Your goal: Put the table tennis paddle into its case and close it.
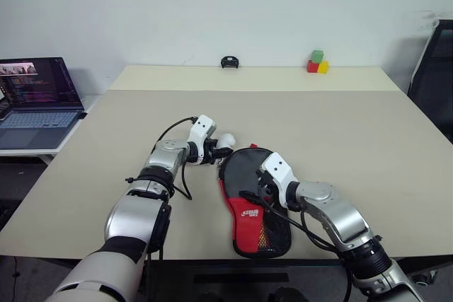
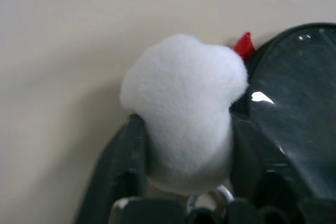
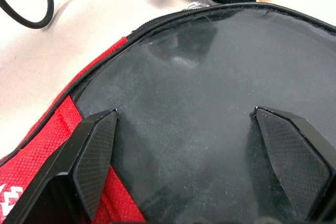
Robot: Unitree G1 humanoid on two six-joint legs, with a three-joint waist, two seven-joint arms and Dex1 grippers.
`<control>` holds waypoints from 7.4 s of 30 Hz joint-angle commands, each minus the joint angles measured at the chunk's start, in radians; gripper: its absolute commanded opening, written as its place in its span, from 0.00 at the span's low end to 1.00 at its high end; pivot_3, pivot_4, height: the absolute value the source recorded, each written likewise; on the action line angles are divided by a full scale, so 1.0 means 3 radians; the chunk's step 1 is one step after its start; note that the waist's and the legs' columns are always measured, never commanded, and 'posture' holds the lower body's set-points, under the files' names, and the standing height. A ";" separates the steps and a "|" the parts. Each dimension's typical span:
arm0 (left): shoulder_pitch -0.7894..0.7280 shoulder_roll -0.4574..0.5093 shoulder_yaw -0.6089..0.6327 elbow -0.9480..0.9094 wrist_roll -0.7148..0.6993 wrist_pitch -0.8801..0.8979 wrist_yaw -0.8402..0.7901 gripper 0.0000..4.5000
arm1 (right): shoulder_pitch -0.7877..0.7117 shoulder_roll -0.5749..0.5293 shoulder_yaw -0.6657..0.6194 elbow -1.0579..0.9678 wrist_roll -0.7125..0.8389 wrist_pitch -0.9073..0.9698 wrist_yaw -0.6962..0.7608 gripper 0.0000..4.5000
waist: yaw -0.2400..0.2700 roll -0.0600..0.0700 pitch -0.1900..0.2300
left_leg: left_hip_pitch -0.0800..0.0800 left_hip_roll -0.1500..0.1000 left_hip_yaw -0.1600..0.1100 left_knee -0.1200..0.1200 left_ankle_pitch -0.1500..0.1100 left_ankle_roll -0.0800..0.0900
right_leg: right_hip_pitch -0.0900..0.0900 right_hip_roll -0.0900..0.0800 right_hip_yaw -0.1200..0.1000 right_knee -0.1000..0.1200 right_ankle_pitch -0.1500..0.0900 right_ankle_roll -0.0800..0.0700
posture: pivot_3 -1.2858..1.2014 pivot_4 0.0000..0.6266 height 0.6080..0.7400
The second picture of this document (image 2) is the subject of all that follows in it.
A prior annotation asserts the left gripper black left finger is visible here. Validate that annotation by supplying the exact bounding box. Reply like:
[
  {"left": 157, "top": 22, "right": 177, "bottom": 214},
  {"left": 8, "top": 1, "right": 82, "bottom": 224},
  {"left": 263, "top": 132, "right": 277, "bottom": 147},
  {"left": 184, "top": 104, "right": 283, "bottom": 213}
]
[{"left": 75, "top": 113, "right": 149, "bottom": 224}]

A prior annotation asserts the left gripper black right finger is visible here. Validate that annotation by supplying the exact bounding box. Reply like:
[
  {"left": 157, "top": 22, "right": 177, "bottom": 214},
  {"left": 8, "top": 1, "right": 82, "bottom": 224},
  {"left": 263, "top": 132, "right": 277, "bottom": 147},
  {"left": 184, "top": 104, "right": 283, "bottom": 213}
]
[{"left": 227, "top": 112, "right": 317, "bottom": 204}]

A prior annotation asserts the white plush pom-pom zipper pull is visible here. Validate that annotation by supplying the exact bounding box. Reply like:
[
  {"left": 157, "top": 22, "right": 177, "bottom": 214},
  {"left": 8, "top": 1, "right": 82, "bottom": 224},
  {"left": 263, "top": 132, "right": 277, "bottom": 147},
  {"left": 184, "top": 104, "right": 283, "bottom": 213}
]
[{"left": 119, "top": 33, "right": 249, "bottom": 196}]

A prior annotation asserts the red fabric tab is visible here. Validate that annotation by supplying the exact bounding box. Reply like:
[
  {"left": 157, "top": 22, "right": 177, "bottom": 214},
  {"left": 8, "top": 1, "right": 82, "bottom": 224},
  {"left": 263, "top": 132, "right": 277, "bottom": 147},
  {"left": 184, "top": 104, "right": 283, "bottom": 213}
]
[{"left": 233, "top": 31, "right": 257, "bottom": 60}]

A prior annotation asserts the silver key ring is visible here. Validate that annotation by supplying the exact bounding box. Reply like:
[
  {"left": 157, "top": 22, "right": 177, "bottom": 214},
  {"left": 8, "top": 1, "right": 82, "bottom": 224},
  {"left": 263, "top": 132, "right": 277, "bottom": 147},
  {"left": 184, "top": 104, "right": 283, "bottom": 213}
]
[{"left": 186, "top": 184, "right": 235, "bottom": 213}]

